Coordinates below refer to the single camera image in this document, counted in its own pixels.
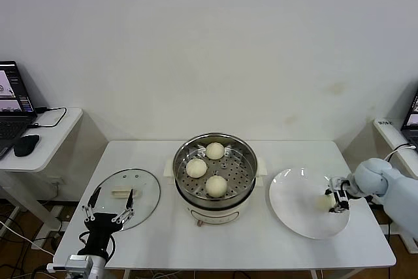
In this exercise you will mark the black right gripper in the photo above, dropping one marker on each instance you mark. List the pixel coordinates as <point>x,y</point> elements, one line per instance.
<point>342,200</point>

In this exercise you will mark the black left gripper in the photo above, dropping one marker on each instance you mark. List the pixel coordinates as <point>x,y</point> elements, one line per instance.
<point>99,230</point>

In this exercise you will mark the white steamed baozi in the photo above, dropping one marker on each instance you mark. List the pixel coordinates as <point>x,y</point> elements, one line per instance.
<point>214,150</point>
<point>196,168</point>
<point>324,202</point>
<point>216,186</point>

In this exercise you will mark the round glass pot lid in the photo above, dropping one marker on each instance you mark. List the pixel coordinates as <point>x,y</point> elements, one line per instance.
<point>147,194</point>

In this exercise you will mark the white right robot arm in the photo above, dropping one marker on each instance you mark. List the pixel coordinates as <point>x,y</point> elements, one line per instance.
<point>375,177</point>

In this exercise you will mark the perforated steel steamer basket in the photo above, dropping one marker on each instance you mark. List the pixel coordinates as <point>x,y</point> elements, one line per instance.
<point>192,187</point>

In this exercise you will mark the white round plate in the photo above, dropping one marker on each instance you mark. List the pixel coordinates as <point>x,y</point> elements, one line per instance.
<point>294,200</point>

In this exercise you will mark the white floor power strip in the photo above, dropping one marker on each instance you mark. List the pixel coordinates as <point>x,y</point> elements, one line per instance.
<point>40,243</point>

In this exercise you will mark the white side desk with label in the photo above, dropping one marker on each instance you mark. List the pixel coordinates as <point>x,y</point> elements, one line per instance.
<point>392,138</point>

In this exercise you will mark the white desk label sticker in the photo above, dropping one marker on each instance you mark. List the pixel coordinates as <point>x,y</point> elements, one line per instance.
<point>385,124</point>

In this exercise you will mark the black computer mouse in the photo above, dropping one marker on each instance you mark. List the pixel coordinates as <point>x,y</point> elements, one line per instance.
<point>26,144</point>

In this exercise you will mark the dark laptop with grey keyboard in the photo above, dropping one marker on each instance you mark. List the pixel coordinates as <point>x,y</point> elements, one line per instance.
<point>412,128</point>

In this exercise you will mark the black laptop with lit screen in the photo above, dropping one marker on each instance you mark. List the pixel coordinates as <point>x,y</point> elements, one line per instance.
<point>13,125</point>

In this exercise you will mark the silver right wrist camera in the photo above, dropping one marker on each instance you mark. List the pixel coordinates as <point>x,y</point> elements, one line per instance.
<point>337,183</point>

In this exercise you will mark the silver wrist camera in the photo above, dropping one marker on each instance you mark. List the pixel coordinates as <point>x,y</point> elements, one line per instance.
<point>337,183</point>
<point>78,261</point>

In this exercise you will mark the white wall socket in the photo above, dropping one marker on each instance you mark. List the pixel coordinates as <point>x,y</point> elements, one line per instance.
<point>58,181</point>

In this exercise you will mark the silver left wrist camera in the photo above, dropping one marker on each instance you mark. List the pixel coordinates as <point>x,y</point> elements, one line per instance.
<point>78,261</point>

